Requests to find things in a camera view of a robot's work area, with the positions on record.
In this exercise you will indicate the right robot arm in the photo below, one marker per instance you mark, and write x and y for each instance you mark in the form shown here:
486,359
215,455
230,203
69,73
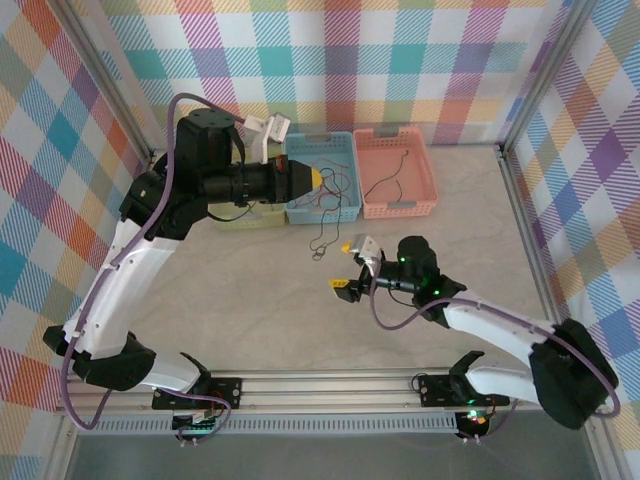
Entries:
500,325

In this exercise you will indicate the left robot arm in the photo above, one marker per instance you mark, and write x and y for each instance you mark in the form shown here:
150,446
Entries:
125,280

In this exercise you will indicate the blue plastic basket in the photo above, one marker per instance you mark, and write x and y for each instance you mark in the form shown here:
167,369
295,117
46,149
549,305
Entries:
350,215

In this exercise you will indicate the green plastic basket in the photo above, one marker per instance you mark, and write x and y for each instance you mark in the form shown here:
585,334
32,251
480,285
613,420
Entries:
270,220

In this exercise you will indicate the pink plastic basket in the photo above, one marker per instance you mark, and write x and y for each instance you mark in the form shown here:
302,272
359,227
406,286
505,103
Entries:
380,160

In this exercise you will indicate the controller circuit board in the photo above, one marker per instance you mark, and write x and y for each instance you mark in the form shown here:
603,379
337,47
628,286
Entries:
475,417
197,425

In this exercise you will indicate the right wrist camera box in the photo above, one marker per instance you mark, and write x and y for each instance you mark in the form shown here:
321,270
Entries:
367,247

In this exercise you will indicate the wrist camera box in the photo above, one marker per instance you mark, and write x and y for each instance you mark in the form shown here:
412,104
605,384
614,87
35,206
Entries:
275,130
367,247

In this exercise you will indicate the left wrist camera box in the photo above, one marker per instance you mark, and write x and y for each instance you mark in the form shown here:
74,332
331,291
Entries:
275,130

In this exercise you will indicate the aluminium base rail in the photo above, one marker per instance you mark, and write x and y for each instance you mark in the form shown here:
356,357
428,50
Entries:
325,390

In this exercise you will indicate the aluminium side rail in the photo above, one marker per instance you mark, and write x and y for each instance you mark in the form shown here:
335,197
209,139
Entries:
520,215

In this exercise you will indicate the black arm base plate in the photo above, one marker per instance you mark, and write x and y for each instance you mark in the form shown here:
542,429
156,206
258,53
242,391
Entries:
230,392
435,390

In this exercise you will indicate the aluminium frame post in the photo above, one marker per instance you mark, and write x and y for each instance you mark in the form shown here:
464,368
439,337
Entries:
107,70
542,70

